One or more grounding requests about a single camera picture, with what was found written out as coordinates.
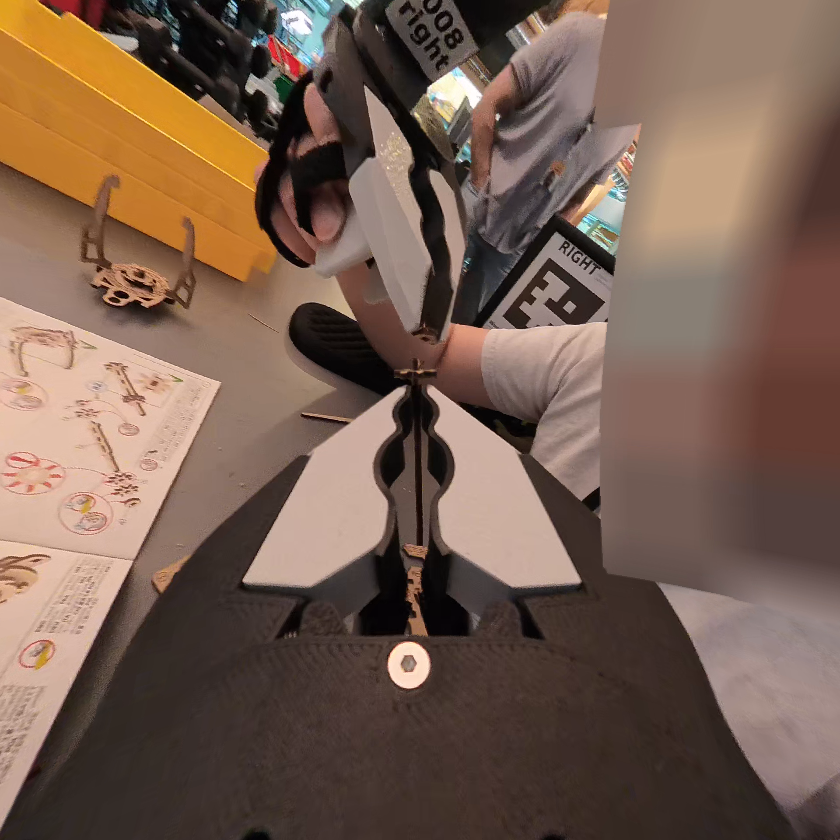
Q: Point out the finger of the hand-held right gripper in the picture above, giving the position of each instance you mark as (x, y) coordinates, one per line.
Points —
(456, 229)
(387, 216)

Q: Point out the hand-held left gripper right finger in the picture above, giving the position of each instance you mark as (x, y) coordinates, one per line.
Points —
(512, 525)

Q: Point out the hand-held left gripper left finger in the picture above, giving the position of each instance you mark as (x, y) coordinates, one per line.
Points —
(315, 525)

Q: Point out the small wooden gear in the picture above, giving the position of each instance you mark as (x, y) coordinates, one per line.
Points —
(428, 331)

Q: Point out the wooden model shaft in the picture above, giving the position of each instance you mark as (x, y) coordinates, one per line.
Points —
(415, 577)

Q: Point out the wooden model base assembly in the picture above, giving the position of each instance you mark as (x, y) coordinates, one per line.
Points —
(134, 282)

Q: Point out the person's right hand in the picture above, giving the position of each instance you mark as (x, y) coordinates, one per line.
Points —
(328, 216)

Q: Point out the long wooden stick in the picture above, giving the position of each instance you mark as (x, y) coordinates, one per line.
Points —
(325, 417)

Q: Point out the black white marker board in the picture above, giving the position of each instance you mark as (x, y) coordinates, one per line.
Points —
(558, 289)

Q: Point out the thin wooden toothpick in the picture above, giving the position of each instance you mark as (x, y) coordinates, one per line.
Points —
(262, 322)

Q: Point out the black equipment rack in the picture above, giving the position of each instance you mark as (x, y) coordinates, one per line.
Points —
(197, 52)

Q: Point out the instruction booklet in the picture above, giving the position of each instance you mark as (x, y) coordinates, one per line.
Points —
(98, 426)

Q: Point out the yellow plastic bin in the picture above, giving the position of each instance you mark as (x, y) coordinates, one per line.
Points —
(98, 131)

